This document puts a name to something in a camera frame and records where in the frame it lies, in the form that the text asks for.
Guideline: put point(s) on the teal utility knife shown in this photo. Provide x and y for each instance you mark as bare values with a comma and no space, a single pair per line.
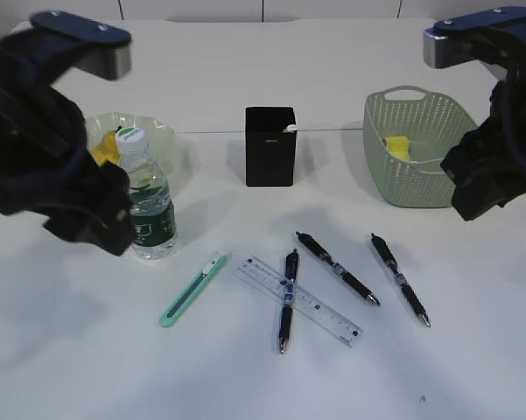
185,299

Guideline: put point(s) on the translucent green wavy plate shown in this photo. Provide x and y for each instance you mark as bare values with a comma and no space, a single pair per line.
159,136

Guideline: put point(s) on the black pen right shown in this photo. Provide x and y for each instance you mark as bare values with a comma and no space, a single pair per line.
389,261

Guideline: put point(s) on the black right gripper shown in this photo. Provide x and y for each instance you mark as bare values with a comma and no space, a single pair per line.
488,166

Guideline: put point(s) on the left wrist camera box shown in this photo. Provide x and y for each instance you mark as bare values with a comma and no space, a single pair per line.
65,40

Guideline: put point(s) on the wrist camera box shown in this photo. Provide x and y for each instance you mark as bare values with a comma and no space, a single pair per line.
494,36
65,40

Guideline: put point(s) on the clear plastic ruler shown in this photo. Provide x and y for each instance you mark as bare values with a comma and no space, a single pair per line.
260,276

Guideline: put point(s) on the black pen middle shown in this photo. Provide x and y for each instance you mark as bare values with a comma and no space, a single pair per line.
340,271

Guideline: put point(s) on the yellow pear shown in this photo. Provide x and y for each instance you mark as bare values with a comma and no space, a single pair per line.
106,150

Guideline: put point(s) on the green woven plastic basket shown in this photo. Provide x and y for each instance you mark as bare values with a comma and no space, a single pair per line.
434,122

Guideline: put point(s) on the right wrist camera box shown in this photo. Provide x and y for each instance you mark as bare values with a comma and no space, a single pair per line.
494,36

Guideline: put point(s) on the black pen on ruler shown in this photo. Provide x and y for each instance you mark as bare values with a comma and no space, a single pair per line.
290,273

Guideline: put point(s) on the clear water bottle green label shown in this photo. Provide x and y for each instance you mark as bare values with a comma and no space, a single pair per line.
152,212

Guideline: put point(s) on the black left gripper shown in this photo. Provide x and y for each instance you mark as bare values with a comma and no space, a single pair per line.
45,165

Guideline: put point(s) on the black square pen holder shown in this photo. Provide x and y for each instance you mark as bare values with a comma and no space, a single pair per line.
269,150

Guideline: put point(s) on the yellow utility knife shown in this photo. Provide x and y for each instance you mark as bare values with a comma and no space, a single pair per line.
291,128

